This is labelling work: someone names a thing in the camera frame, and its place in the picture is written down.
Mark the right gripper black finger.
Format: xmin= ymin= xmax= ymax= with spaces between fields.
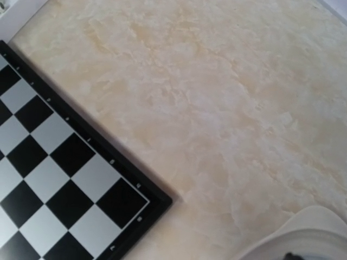
xmin=283 ymin=252 xmax=304 ymax=260

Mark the black white chessboard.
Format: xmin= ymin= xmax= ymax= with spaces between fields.
xmin=1 ymin=42 xmax=172 ymax=259

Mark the white plastic tray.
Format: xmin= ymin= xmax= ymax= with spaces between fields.
xmin=1 ymin=0 xmax=47 ymax=43

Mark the grey spiral collapsible bowl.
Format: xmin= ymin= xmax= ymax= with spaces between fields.
xmin=235 ymin=206 xmax=346 ymax=259

